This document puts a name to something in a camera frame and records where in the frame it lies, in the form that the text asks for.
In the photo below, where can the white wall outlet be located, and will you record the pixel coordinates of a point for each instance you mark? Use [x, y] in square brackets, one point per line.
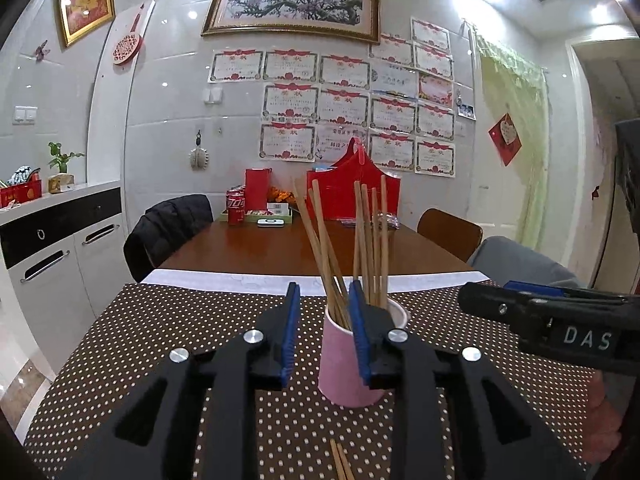
[213, 95]

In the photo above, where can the wooden chopstick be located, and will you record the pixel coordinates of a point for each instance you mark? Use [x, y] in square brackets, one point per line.
[346, 465]
[336, 460]

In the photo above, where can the potted green plant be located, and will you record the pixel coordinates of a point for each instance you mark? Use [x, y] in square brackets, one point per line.
[62, 165]

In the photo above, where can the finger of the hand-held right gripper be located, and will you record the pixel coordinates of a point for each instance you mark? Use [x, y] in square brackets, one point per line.
[490, 302]
[545, 290]

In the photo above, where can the round red fan ornament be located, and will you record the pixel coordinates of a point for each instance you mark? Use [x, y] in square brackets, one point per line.
[126, 47]

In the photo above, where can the white light switch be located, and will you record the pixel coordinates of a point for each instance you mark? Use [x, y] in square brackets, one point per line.
[25, 115]

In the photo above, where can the pack of red soda cans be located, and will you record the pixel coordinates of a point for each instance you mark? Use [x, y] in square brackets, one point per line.
[236, 207]

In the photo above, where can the black white patterned cloth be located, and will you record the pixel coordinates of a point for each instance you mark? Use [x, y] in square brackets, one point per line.
[22, 175]

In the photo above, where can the person's right hand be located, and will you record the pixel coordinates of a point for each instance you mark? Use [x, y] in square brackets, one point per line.
[607, 415]

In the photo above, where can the white black sideboard cabinet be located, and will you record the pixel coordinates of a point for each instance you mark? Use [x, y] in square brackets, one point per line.
[60, 260]

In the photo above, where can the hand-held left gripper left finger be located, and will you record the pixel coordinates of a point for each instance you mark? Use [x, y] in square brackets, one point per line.
[290, 330]

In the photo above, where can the clear plastic bag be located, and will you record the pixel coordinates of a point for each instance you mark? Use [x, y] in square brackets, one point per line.
[387, 221]

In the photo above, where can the grey jacket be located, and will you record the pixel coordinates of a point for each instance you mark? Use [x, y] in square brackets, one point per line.
[520, 262]

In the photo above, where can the butterfly wall decal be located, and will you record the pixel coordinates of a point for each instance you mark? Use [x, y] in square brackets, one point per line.
[42, 49]

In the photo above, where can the green curtain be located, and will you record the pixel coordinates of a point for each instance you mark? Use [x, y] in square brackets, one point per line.
[532, 110]

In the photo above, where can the framed red gold picture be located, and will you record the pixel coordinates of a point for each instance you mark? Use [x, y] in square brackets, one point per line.
[85, 2]

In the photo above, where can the black jacket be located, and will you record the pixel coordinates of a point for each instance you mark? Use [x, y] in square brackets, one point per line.
[165, 230]

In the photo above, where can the white table cloth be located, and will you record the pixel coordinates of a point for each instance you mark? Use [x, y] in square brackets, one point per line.
[225, 277]

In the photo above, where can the pink cup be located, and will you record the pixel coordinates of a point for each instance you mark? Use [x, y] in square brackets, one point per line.
[340, 375]

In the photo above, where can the red heart wall decoration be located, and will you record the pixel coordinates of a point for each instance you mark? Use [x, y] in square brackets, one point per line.
[505, 137]

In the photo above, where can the white door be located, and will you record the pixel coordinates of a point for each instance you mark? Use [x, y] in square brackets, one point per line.
[492, 195]

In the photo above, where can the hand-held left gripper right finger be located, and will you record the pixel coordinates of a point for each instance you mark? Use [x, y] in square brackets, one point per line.
[357, 330]

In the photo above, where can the wooden chair back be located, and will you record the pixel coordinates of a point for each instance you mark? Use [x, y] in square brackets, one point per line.
[447, 235]

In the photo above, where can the small wall photo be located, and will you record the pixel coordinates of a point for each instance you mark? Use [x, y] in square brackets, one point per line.
[466, 111]

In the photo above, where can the bunch of wooden chopsticks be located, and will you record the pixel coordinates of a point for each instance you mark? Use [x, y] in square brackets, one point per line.
[384, 240]

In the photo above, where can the green tray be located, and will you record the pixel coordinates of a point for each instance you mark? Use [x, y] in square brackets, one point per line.
[252, 216]

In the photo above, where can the framed blossom painting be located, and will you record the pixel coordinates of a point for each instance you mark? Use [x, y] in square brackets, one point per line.
[292, 2]

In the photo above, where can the small white black device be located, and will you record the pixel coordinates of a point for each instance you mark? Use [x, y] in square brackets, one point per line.
[271, 223]

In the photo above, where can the brown polka dot tablecloth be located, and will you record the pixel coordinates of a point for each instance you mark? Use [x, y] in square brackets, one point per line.
[175, 320]

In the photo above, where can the orange snack packets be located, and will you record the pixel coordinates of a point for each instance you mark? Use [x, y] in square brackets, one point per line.
[280, 194]

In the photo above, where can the grey hanging wall ornament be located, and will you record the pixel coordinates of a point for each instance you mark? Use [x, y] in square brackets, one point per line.
[198, 157]

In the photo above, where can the wall of framed certificates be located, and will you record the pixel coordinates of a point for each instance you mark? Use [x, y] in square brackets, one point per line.
[340, 105]

